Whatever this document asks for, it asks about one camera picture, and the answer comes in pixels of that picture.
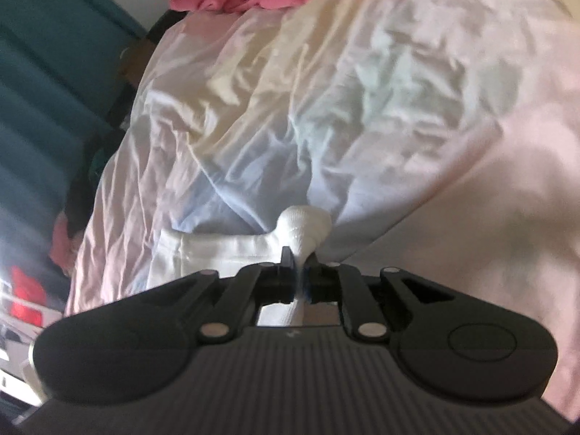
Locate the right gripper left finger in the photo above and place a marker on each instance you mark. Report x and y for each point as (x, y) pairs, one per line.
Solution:
(132, 348)

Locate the cream knit zip sweater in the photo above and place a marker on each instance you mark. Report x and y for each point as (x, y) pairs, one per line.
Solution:
(302, 229)

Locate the red hanging bag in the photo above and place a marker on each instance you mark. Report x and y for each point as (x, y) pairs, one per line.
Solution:
(27, 288)

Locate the pastel patchwork bed quilt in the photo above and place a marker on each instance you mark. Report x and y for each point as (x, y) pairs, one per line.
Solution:
(442, 136)

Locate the dark teal right curtain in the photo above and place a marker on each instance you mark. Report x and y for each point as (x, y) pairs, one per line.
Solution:
(59, 79)

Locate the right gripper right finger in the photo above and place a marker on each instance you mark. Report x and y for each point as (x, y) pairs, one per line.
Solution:
(447, 342)

